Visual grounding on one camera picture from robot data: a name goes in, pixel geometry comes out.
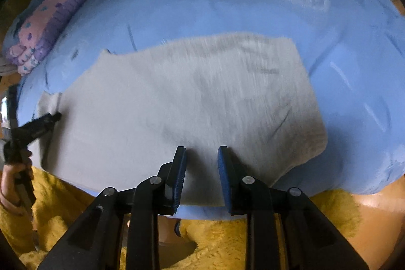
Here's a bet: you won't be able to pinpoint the person's left hand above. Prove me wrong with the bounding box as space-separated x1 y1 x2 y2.
0 159 34 216

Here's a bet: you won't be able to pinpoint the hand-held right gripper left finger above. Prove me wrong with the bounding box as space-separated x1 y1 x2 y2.
37 146 188 270

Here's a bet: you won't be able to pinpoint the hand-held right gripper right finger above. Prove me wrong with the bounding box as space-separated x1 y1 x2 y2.
217 146 371 270

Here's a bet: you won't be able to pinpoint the purple pink folded blanket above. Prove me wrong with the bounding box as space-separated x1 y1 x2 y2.
6 0 92 76

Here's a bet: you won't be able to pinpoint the blue bed sheet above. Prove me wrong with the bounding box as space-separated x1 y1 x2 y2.
16 0 405 221

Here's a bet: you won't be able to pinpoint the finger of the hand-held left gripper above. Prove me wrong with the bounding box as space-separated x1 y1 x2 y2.
19 112 62 140

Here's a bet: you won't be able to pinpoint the grey fleece pants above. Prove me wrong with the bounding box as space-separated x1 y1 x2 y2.
37 33 328 206

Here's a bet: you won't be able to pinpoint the yellow fleece garment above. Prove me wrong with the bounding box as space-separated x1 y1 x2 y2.
0 162 362 270

